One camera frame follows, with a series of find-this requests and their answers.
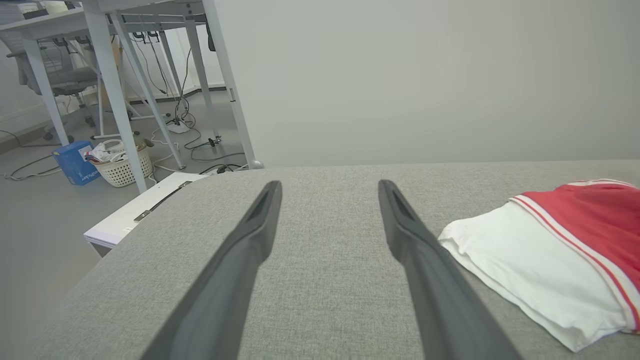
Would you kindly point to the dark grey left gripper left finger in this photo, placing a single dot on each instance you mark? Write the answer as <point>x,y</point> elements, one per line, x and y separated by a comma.
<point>225,280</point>

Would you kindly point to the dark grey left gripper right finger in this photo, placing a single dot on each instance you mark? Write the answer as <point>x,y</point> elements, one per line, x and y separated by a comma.
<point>435,290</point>

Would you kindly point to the red and white shirt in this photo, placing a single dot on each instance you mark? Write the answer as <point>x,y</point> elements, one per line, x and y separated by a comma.
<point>540,260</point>

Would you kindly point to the grey fabric sofa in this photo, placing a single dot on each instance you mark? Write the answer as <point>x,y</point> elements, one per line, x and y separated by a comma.
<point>325,280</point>

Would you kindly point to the white power strip with plugs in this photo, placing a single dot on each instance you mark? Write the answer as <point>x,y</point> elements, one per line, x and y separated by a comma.
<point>212,172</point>

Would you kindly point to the grey partition foot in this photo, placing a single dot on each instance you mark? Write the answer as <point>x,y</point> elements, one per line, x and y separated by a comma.
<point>256,164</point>

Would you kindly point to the white woven laundry basket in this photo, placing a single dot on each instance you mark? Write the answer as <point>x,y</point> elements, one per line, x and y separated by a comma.
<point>122,170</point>

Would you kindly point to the small white power strip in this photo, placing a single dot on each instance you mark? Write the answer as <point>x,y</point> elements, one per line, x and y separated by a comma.
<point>178,128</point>

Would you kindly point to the blue cardboard box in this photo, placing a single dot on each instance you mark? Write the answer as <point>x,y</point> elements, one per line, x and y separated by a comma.
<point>75,162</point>

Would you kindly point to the white partition board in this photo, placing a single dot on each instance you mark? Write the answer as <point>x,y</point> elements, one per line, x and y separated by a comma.
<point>425,80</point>

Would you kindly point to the white desk with legs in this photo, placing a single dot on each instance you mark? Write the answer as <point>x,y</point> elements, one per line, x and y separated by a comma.
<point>107,75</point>

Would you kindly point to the grey office chair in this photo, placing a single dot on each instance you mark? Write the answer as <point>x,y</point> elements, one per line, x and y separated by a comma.
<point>70,80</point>

